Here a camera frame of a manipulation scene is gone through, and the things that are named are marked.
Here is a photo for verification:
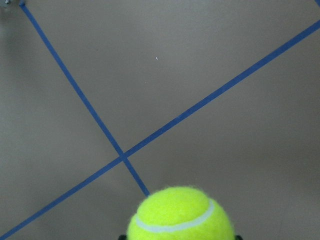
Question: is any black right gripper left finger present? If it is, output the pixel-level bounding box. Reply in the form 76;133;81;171
118;235;127;240

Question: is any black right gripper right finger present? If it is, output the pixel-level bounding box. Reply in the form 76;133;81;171
235;235;243;240

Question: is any Wilson tennis ball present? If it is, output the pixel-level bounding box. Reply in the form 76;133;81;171
126;186;238;240

